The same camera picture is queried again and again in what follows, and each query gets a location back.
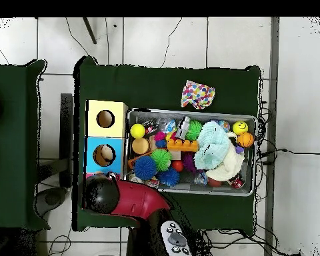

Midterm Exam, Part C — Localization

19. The mint green waffle cloth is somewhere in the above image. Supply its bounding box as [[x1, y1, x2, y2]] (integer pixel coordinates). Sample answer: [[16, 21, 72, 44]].
[[193, 121, 232, 171]]

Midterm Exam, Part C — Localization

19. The colourful spotted cloth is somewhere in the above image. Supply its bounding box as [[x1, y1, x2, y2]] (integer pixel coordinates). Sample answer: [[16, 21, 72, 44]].
[[180, 79, 216, 110]]

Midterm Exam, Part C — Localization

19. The clear mesh bin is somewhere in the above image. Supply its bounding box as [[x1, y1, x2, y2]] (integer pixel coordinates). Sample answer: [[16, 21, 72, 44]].
[[123, 107, 258, 197]]

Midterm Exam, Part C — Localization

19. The wooden box with three holes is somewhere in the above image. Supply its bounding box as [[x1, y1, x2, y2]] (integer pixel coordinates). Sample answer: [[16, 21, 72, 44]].
[[81, 99, 129, 179]]

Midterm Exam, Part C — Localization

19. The green spiky rubber ball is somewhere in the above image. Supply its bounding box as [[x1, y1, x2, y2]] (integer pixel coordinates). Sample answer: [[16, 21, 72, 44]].
[[185, 119, 203, 141], [150, 148, 173, 172]]

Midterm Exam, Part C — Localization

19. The toy hamburger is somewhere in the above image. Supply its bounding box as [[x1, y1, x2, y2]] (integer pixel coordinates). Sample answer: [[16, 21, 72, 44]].
[[131, 137, 151, 155]]

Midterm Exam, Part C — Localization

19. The orange studded building brick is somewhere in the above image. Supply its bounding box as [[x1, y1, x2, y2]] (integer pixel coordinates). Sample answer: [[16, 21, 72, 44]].
[[166, 138, 199, 153]]

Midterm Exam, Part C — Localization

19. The yellow tennis ball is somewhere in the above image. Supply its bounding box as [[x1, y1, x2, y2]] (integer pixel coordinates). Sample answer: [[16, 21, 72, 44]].
[[129, 123, 147, 139]]

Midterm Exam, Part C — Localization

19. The silver plastic toy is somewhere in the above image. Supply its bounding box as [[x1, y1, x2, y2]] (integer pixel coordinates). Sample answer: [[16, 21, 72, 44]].
[[175, 115, 191, 140]]

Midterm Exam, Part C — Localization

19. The blue spiky rubber ball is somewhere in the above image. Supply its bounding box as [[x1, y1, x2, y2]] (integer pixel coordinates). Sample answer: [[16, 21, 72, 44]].
[[133, 155, 158, 181]]

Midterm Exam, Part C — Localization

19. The dark green tablecloth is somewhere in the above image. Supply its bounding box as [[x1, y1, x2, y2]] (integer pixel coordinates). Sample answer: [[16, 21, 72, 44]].
[[0, 59, 51, 231], [72, 55, 262, 232]]

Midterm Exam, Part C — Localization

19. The cream waffle cloth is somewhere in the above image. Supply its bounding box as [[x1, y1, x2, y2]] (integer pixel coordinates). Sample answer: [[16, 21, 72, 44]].
[[205, 131, 245, 181]]

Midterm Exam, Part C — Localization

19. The yellow smiley ball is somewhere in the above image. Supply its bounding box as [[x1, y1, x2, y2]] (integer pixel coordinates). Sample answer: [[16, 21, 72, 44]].
[[232, 121, 249, 135]]

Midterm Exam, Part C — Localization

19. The orange basketball toy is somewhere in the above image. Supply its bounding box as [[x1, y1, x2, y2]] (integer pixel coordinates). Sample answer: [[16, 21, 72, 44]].
[[237, 131, 255, 148]]

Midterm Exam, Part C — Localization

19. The black upright panel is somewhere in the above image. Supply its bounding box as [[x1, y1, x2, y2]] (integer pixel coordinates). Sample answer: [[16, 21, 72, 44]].
[[59, 93, 74, 189]]

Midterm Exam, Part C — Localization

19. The grey rounded stand base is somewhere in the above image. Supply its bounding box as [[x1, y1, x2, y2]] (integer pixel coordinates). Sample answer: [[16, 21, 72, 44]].
[[35, 186, 68, 217]]

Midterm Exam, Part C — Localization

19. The black rod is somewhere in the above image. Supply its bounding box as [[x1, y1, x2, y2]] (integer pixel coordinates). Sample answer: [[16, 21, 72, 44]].
[[82, 17, 97, 45]]

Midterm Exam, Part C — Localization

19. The black power cable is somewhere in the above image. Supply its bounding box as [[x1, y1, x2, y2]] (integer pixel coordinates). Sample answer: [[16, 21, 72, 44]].
[[257, 148, 320, 161]]

